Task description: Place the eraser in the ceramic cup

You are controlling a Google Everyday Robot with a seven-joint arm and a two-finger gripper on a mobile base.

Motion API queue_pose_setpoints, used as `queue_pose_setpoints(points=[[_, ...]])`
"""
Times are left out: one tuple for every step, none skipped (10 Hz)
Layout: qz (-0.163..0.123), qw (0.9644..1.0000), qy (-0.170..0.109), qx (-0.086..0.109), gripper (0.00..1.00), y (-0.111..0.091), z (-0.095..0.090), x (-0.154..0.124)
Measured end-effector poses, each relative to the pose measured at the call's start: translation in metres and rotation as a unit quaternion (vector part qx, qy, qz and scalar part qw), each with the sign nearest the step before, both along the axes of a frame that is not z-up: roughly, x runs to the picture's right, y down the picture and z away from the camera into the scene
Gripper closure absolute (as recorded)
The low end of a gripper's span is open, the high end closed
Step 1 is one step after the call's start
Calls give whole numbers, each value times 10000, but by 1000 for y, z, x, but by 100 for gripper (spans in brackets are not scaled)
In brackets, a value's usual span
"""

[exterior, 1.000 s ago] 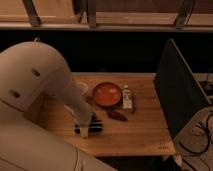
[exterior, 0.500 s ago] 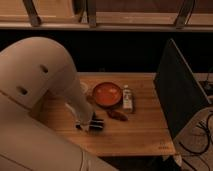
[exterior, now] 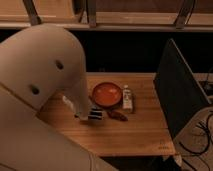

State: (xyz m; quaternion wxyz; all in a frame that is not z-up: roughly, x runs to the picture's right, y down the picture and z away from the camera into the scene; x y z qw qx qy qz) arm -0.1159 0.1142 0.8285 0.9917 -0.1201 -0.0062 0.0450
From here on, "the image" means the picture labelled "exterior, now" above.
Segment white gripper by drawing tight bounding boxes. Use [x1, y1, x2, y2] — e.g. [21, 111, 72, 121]
[62, 95, 90, 120]

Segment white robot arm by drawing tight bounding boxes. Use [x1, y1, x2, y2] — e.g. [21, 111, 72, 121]
[0, 24, 117, 171]

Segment orange ceramic bowl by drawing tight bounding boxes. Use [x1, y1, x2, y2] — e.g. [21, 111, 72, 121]
[92, 82, 122, 108]

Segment white rectangular eraser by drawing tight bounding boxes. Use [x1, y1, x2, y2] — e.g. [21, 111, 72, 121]
[123, 85, 133, 112]

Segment black striped small object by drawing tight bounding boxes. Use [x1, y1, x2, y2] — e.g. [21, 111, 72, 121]
[88, 108, 102, 120]

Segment dark brown oblong object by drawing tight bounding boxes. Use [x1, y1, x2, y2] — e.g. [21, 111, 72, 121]
[107, 110, 128, 121]

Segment black right divider panel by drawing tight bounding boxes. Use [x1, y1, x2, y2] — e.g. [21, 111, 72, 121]
[154, 39, 211, 138]

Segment black floor cables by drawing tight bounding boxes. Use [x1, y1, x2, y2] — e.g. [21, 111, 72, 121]
[178, 111, 213, 171]

